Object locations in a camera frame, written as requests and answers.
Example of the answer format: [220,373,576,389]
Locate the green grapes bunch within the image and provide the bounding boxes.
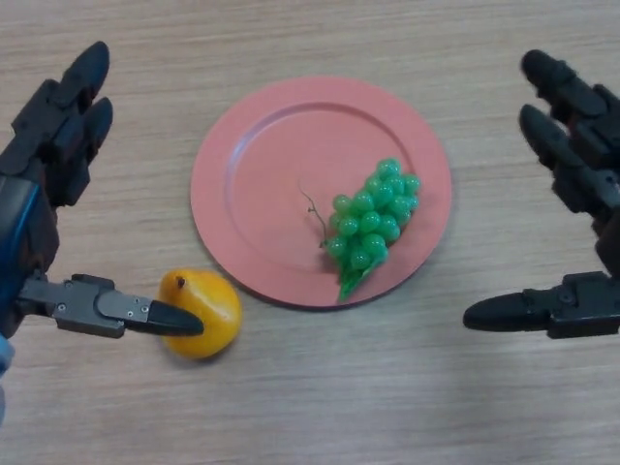
[297,156,422,302]

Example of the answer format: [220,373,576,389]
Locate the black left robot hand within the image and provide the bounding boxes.
[0,41,205,340]

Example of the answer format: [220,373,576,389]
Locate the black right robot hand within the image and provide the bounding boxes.
[462,48,620,340]

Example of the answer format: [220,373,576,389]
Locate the yellow pear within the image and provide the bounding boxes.
[158,267,243,359]

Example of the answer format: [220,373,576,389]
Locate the pink round plate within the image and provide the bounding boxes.
[189,76,453,311]

